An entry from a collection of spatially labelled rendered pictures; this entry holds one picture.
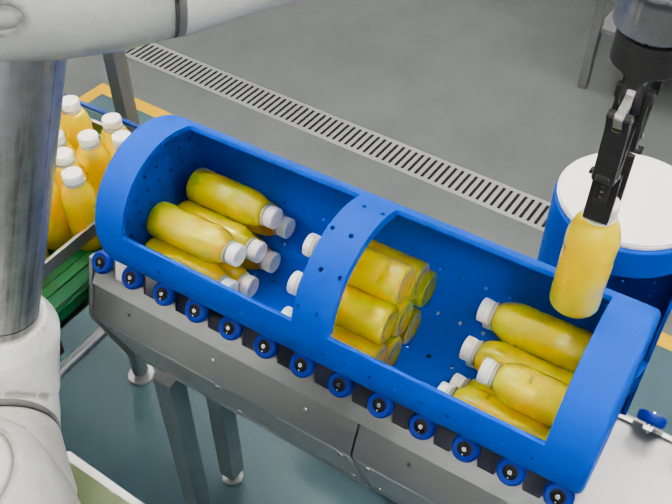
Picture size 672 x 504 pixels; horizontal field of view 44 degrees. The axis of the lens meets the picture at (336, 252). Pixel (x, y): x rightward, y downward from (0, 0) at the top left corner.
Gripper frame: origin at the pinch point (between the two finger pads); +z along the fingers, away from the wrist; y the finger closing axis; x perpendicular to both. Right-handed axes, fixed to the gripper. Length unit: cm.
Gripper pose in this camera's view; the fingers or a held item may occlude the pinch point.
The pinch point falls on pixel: (608, 186)
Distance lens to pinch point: 102.0
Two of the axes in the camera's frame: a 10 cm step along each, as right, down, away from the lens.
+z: 0.0, 7.1, 7.0
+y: 5.3, -5.9, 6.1
